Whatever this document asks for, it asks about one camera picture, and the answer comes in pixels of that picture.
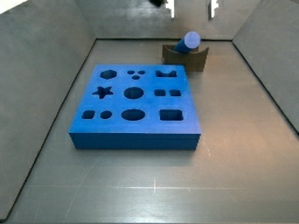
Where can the blue cylinder peg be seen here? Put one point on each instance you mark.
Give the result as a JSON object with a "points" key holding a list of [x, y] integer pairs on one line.
{"points": [[189, 43]]}

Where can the dark curved cradle stand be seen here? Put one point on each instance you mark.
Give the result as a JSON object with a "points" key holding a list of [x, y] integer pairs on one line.
{"points": [[193, 60]]}

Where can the blue shape-sorting block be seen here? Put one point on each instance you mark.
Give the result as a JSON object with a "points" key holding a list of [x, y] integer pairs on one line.
{"points": [[137, 108]]}

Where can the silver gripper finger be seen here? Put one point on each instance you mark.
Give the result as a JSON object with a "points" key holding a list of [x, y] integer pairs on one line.
{"points": [[213, 7], [169, 5]]}

